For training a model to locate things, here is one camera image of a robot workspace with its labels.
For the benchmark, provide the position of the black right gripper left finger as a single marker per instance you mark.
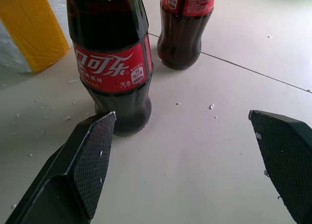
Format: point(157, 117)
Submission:
point(73, 170)

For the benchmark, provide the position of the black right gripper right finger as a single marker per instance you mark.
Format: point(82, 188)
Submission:
point(285, 165)

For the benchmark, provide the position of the cola bottle with red label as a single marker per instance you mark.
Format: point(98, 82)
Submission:
point(185, 31)
point(111, 63)

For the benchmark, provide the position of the white foam block yellow tape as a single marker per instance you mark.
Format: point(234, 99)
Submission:
point(26, 31)

